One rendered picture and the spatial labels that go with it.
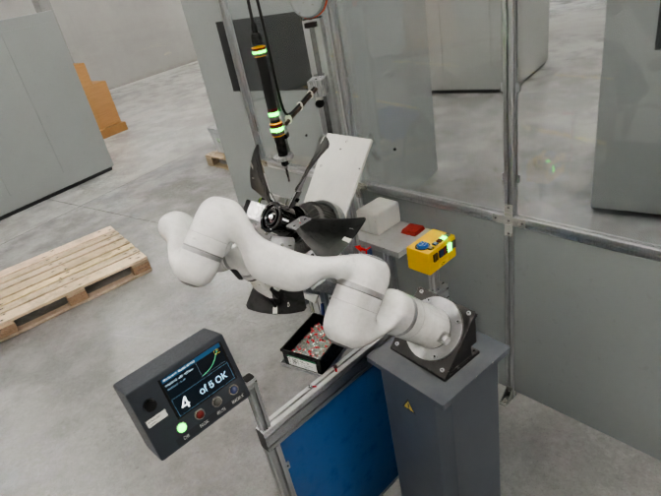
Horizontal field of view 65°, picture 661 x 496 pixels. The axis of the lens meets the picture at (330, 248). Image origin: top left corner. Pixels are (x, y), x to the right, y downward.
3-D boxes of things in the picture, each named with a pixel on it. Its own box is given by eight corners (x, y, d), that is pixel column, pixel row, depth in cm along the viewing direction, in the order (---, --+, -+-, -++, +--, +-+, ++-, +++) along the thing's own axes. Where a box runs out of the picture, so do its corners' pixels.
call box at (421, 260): (435, 252, 198) (432, 227, 193) (456, 259, 191) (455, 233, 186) (408, 271, 190) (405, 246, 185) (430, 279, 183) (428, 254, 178)
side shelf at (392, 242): (375, 217, 263) (374, 213, 261) (432, 234, 238) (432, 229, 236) (341, 238, 250) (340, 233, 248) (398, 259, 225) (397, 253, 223)
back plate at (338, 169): (259, 275, 234) (257, 275, 233) (308, 130, 233) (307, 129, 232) (339, 315, 197) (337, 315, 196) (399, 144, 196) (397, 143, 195)
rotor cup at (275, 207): (282, 211, 207) (258, 202, 197) (309, 203, 198) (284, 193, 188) (280, 245, 203) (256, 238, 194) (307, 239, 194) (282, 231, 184)
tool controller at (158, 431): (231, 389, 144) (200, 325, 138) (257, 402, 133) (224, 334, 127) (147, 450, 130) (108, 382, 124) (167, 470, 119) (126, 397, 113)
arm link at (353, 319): (424, 299, 135) (368, 274, 119) (398, 366, 134) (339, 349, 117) (390, 287, 144) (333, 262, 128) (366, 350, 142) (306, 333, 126)
